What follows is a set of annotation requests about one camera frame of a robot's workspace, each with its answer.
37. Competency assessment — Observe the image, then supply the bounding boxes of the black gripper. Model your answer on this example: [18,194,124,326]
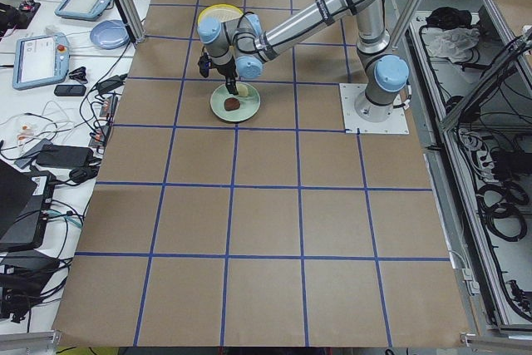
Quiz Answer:
[214,55,238,96]

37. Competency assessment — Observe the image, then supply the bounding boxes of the white steamed bun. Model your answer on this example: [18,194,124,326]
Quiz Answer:
[236,82,249,97]

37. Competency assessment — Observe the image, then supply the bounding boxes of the brown steamed bun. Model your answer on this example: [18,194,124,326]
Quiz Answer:
[224,97,240,111]

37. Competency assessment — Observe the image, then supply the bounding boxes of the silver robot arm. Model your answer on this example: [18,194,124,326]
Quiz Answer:
[197,0,410,122]

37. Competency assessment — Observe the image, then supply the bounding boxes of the centre yellow bamboo steamer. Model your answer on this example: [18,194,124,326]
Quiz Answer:
[197,3,244,24]

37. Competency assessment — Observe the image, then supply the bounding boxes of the light green plate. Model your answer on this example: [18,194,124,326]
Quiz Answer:
[210,82,261,123]

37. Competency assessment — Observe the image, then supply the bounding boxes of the small black power brick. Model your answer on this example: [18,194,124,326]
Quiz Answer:
[96,75,127,95]

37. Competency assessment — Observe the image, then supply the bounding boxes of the blue plate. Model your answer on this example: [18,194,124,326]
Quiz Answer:
[90,20,130,50]

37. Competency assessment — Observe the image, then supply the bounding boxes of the black phone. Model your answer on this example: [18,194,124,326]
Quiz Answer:
[54,84,86,97]

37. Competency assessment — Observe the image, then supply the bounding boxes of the upper teach pendant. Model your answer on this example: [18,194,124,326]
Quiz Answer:
[55,0,111,21]

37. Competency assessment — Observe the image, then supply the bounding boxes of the teach pendant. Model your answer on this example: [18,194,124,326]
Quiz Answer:
[12,33,70,91]
[55,0,111,21]

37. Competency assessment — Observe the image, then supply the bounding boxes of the lower teach pendant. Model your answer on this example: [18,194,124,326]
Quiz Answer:
[12,33,70,91]

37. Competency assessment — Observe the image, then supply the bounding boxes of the black power adapter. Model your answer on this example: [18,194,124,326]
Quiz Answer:
[36,145,93,169]

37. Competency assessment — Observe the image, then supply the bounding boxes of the white crumpled cloth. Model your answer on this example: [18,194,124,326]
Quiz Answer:
[427,27,480,63]

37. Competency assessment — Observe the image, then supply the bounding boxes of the black laptop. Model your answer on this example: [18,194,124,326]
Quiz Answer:
[1,161,55,252]

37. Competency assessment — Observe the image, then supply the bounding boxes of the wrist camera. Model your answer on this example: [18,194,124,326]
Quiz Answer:
[197,52,211,78]

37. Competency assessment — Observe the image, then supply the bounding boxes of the black braided cable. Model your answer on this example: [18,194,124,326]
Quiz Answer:
[199,10,267,61]

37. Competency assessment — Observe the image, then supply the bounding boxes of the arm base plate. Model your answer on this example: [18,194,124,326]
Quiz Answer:
[339,83,409,136]

